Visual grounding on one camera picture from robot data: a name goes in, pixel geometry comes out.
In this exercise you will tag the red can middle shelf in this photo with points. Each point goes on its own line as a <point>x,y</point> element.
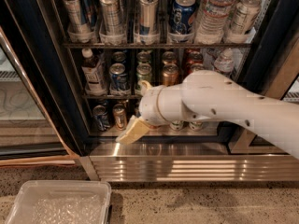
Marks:
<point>196,67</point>

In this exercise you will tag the dark bottle with white cap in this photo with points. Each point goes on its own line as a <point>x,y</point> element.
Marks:
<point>93,68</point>

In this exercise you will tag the tall silver blue can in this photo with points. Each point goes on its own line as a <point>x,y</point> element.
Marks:
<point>148,16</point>

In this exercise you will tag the open fridge glass door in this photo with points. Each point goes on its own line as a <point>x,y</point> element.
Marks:
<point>27,133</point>

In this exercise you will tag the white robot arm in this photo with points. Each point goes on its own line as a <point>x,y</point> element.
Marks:
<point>206,94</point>

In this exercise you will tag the blue can middle shelf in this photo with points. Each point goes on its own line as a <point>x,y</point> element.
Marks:
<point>119,77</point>

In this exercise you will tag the blue Pepsi can top shelf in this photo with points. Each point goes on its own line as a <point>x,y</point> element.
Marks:
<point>182,16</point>

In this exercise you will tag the silver can top right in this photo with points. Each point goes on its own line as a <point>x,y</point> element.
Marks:
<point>246,13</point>

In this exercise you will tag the tall silver can far left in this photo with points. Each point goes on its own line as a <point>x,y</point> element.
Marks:
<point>77,16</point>

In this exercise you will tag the gold can bottom shelf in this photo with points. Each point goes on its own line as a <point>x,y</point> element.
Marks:
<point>120,117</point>

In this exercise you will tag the gold can shelf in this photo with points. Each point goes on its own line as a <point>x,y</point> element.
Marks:
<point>120,117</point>
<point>170,75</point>

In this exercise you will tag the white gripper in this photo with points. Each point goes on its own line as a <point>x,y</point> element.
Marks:
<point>149,105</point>

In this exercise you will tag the small clear water bottle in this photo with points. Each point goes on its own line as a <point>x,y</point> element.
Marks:
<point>224,64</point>

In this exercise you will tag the clear plastic bin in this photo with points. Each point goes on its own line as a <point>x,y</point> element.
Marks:
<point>61,202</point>

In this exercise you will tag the white green can bottom shelf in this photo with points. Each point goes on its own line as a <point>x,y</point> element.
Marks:
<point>176,125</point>

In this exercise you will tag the white can bottom right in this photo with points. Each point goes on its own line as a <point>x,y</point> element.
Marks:
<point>196,125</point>

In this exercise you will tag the gold can middle shelf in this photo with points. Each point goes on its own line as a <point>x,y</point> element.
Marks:
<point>170,75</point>

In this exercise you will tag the green can middle shelf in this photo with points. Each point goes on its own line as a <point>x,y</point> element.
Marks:
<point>143,72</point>

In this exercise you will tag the blue can bottom shelf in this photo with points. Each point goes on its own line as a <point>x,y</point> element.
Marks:
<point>101,117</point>

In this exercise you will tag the large clear water bottle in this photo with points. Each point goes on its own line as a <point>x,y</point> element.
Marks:
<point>213,15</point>

